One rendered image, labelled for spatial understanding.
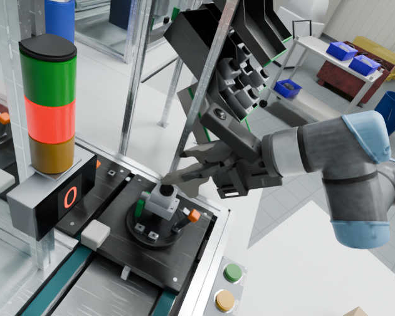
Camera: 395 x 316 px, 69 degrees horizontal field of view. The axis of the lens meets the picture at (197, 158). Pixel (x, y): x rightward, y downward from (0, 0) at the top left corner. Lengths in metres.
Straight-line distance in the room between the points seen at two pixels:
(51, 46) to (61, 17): 1.03
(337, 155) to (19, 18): 0.40
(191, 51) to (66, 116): 0.43
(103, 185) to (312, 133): 0.52
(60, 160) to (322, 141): 0.35
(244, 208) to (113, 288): 0.51
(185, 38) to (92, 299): 0.60
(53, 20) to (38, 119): 1.03
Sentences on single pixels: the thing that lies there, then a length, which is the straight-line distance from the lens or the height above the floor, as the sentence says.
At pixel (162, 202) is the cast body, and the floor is 1.08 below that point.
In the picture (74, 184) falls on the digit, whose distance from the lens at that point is 0.43.
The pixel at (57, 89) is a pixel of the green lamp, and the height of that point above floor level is 1.38.
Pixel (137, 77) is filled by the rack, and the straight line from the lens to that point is 0.75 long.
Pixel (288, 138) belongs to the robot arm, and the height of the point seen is 1.34.
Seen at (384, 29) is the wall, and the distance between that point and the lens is 8.62.
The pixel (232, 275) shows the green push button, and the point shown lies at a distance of 0.71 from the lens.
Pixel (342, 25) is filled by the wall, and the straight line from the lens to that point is 8.94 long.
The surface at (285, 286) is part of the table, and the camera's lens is 0.91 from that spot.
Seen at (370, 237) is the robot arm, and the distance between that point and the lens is 0.48.
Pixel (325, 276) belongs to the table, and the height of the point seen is 0.86.
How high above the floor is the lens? 1.55
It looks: 39 degrees down
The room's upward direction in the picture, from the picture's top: 22 degrees clockwise
